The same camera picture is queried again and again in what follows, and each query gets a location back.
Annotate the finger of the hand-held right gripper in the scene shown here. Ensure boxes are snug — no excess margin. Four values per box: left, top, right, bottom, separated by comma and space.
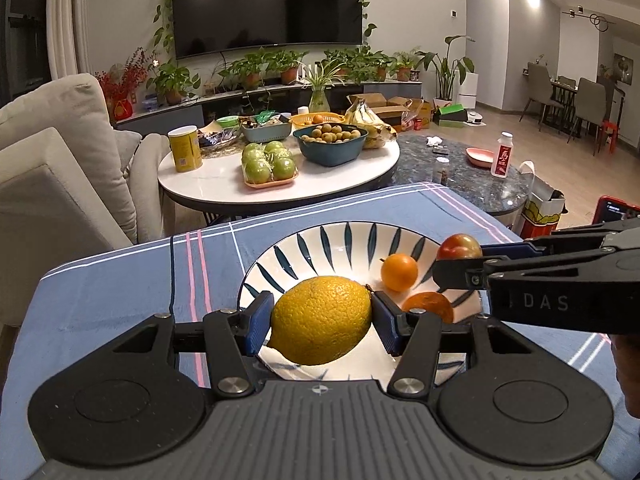
480, 219, 640, 258
432, 246, 617, 292

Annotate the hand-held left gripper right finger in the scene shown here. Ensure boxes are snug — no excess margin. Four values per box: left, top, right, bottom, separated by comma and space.
372, 290, 537, 401

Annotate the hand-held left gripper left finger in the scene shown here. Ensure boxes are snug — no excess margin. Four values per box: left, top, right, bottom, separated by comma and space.
112, 291, 275, 401

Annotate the small red apple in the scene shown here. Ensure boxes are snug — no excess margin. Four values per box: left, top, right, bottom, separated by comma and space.
436, 233, 483, 261

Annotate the large yellow lemon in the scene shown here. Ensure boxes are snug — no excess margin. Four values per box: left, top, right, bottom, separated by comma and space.
269, 276, 374, 366

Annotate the blue striped white bowl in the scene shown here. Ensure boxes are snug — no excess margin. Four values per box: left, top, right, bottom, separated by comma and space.
237, 221, 485, 381

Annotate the person's right forearm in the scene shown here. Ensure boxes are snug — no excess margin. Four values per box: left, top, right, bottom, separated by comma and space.
612, 333, 640, 422

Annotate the small orange tangerine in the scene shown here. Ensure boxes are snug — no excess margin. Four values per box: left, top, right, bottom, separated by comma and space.
401, 291, 455, 325
381, 253, 419, 292

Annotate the white paper bag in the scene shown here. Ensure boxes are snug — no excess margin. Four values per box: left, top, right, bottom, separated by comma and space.
517, 160, 569, 239

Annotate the dark marble round table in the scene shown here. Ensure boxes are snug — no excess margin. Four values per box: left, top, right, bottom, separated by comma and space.
360, 132, 531, 217

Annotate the white bottle red label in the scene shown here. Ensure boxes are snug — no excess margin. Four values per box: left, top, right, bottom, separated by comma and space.
491, 131, 516, 179

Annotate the pink plate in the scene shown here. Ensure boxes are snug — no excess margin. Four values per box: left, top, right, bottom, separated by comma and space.
465, 146, 497, 169

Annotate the phone in red case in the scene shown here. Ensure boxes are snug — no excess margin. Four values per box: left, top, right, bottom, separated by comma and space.
592, 195, 640, 226

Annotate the round white coffee table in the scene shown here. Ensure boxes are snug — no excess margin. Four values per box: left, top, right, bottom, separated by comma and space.
157, 132, 401, 207

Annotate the blue plaid tablecloth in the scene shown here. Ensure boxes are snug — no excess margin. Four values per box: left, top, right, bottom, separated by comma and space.
0, 182, 640, 480

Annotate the green flat box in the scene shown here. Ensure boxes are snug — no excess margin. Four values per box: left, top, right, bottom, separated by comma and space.
434, 103, 469, 124

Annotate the pack of green apples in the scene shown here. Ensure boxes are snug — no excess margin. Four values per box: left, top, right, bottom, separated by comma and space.
241, 140, 300, 190

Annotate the red plastic stool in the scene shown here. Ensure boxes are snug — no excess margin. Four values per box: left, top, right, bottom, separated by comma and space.
597, 120, 621, 152

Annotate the yellow cardboard box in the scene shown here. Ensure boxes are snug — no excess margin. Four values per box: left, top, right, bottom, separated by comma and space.
411, 100, 437, 129

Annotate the white floor appliance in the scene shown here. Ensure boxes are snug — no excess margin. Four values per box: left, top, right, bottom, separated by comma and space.
457, 72, 481, 111

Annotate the dark dining table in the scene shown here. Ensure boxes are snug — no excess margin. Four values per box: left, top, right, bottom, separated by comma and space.
549, 79, 582, 127

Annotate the grey dining chair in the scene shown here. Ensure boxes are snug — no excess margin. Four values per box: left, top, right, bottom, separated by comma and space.
519, 62, 564, 122
566, 77, 609, 155

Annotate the dark blue plastic bowl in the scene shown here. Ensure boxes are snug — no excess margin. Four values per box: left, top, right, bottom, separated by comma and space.
292, 124, 369, 168

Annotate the bunch of bananas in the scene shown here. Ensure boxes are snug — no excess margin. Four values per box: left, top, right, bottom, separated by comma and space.
344, 100, 399, 150

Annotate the yellow can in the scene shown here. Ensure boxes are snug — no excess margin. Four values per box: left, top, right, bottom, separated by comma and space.
167, 125, 204, 174

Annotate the pile of snack bags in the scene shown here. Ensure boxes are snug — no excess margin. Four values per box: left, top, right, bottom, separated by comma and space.
197, 127, 242, 149

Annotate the teal plastic basket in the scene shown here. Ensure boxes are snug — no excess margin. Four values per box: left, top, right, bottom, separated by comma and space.
240, 116, 293, 144

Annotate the open cardboard box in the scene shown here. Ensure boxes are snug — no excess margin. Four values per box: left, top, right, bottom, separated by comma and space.
347, 92, 417, 128

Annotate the tall leafy floor plant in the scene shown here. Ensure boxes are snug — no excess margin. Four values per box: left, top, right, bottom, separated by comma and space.
414, 35, 476, 104

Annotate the pile of longans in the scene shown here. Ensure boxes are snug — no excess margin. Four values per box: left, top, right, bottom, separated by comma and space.
300, 124, 363, 144

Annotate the orange plastic basket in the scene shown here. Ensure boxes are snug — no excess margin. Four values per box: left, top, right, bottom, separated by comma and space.
290, 112, 346, 129

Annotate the potted green plant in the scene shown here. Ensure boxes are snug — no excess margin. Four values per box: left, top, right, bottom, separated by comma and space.
324, 46, 388, 84
391, 49, 422, 83
146, 59, 202, 107
265, 49, 310, 86
219, 51, 267, 92

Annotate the grey television cabinet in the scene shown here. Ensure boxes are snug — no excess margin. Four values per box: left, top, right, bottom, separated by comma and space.
115, 79, 424, 133

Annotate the spider plant in glass vase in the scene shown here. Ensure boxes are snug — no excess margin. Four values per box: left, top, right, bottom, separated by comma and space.
297, 59, 352, 114

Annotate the beige sofa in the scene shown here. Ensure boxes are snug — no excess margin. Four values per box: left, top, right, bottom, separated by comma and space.
0, 72, 177, 328

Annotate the red flower arrangement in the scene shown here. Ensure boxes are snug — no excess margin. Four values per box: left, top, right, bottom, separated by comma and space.
95, 47, 152, 122

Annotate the hanging green vine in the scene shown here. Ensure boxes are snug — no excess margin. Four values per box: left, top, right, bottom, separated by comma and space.
354, 0, 379, 39
151, 0, 189, 57

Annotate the white curtain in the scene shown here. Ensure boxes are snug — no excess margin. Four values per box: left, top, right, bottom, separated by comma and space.
46, 0, 92, 82

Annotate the framed wall picture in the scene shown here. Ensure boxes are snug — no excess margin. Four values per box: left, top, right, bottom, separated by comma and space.
612, 52, 635, 86

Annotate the ring ceiling light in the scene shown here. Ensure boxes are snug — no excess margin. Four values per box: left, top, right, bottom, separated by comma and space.
561, 4, 617, 32

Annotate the wall television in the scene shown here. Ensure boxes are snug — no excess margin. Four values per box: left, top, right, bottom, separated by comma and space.
172, 0, 364, 60

